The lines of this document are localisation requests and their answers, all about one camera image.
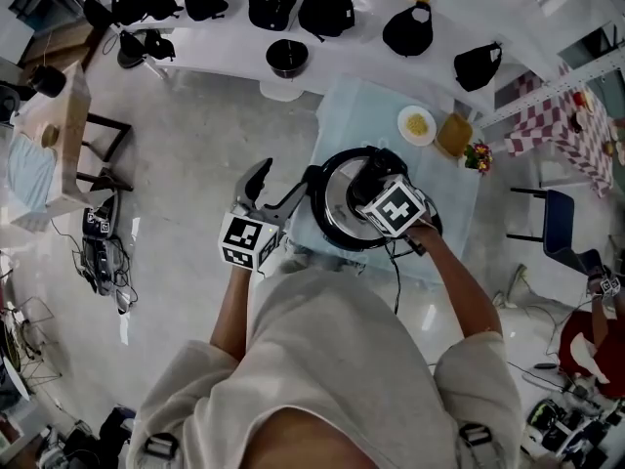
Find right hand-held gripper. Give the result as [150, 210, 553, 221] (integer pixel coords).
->
[355, 174, 437, 239]

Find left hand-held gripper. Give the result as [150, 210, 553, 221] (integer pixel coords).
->
[217, 156, 311, 272]

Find black pressure cooker pot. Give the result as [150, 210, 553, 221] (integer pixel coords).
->
[301, 147, 445, 253]

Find black silver pressure cooker lid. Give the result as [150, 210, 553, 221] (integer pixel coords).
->
[310, 147, 444, 252]

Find person's right forearm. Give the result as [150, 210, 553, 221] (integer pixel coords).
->
[407, 222, 504, 341]

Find person's left forearm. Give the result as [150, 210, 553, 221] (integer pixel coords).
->
[209, 264, 255, 361]

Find person's pale trousers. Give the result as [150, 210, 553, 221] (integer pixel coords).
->
[282, 239, 370, 276]

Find white plate with yellow food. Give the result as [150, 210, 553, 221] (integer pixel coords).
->
[396, 104, 438, 147]

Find yellow rectangular container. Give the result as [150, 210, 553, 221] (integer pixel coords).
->
[434, 112, 474, 158]

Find small pot of flowers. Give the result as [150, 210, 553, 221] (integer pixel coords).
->
[462, 140, 494, 175]

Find table with pale blue cloth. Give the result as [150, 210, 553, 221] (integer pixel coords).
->
[285, 73, 483, 282]

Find black inner pot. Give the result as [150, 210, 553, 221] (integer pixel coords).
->
[266, 38, 310, 80]

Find person's beige shirt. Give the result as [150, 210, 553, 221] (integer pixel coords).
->
[127, 261, 524, 469]

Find dark blue chair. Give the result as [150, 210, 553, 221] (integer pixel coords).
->
[506, 187, 605, 277]

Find table with red checked cloth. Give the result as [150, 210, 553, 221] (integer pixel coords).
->
[502, 65, 617, 198]

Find wooden table with black legs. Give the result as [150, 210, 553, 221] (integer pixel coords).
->
[7, 61, 136, 234]

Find pale blue checked cloth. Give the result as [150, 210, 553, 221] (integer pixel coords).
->
[7, 132, 58, 214]

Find black cylindrical pot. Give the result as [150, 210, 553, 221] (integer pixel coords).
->
[26, 64, 67, 98]

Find pile of bags and gear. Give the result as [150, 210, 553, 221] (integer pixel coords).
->
[521, 383, 625, 469]

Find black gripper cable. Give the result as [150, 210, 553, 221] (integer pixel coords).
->
[385, 239, 426, 315]

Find idle hand-held gripper with cables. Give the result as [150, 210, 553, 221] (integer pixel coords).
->
[72, 192, 139, 315]

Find grey strap with black buckle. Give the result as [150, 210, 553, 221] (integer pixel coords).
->
[141, 432, 180, 461]
[458, 422, 492, 451]

